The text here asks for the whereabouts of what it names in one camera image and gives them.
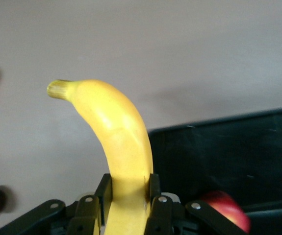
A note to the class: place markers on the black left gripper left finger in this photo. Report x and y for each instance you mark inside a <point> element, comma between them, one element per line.
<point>86,215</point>

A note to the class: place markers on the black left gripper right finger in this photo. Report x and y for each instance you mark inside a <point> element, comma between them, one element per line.
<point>160,215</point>

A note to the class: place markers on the red apple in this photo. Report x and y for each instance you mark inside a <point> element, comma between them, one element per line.
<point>229,205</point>

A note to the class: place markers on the yellow banana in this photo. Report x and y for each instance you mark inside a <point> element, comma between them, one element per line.
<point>121,137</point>

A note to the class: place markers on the black plastic box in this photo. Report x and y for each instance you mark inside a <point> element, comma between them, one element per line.
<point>229,151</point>

